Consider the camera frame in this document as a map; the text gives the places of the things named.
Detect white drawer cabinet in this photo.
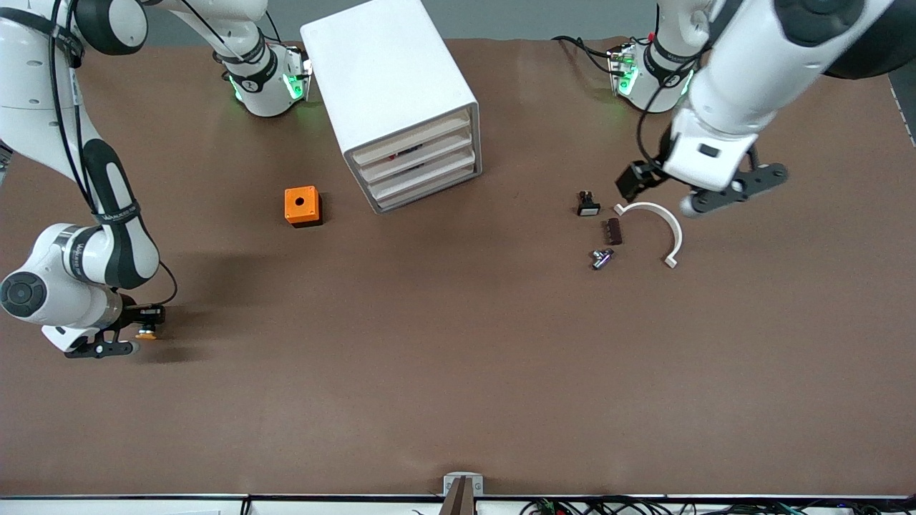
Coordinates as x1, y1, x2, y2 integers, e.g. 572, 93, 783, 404
300, 0, 482, 215

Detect white semicircular pipe clamp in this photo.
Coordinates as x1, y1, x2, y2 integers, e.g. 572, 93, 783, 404
613, 201, 685, 270

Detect orange box with round hole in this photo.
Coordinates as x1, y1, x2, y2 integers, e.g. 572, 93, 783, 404
283, 185, 323, 229

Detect brown wedge strip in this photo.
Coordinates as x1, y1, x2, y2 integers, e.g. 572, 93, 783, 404
439, 477, 477, 515

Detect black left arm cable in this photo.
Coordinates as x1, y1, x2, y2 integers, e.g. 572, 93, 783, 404
635, 68, 691, 170

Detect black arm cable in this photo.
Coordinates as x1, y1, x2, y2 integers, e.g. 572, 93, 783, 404
635, 68, 691, 170
47, 0, 180, 308

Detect black base power cable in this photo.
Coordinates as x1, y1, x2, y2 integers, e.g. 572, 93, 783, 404
550, 34, 618, 77

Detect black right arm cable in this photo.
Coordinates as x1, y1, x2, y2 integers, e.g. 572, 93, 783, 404
47, 0, 180, 308

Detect black cable bundle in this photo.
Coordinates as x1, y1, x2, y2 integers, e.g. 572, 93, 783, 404
518, 495, 916, 515

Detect grey metal table bracket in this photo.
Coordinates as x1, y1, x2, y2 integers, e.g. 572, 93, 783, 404
442, 471, 485, 499

